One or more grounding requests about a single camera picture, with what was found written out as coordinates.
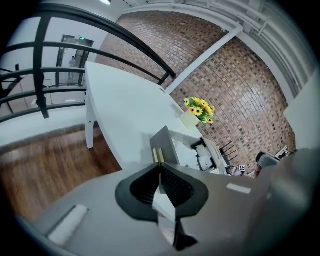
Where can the white vertical pipe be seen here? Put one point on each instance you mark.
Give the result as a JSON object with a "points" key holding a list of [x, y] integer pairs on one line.
{"points": [[207, 55]]}

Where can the black router with antennas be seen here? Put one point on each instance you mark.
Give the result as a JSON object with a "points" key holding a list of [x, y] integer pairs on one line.
{"points": [[230, 157]]}

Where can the white square table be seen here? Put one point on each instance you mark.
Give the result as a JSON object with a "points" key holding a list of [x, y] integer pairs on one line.
{"points": [[120, 100]]}

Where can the black metal railing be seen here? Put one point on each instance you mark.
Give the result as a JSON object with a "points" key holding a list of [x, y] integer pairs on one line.
{"points": [[38, 62]]}

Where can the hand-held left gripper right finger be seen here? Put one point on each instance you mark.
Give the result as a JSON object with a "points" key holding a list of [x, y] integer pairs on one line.
{"points": [[225, 212]]}

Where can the grey tray with white parts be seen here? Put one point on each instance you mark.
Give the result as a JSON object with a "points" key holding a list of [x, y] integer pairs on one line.
{"points": [[165, 142]]}

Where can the black framed doorway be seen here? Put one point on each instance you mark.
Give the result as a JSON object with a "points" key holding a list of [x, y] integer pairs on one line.
{"points": [[59, 67]]}

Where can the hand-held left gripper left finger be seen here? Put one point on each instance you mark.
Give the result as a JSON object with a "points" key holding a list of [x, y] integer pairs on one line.
{"points": [[100, 212]]}

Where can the grey sliding box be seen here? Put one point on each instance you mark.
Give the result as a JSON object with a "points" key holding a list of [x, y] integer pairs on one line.
{"points": [[217, 155]]}

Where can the crumpled white tissues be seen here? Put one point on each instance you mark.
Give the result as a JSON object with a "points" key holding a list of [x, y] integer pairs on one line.
{"points": [[185, 152]]}

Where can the potted yellow flowers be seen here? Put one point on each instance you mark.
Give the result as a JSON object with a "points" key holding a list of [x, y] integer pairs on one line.
{"points": [[200, 110]]}

